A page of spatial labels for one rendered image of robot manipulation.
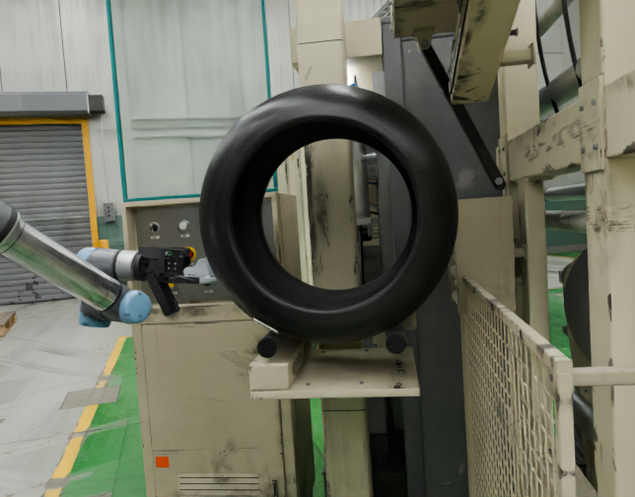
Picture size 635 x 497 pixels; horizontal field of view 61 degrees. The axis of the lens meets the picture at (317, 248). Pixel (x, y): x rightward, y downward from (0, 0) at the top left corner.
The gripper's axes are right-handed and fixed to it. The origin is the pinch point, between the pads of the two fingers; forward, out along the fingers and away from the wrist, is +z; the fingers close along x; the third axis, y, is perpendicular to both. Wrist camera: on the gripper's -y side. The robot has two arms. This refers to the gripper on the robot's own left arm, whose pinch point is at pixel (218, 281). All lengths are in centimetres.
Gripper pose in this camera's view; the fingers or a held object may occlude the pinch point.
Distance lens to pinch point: 133.4
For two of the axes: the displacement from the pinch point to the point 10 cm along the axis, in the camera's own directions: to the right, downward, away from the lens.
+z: 9.9, 0.7, -1.3
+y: 0.6, -10.0, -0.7
